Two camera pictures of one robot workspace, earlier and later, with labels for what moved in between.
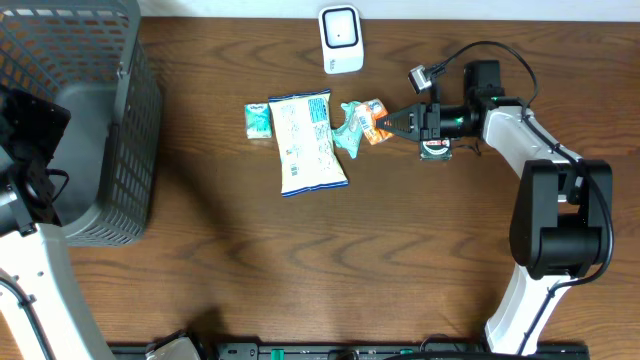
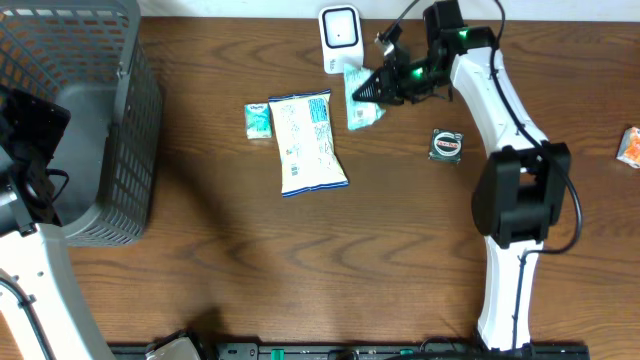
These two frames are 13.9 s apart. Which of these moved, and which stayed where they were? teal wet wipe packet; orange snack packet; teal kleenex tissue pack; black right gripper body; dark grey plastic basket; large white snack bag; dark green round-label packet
Moved: orange snack packet; teal wet wipe packet; dark green round-label packet; black right gripper body
Stayed: large white snack bag; dark grey plastic basket; teal kleenex tissue pack
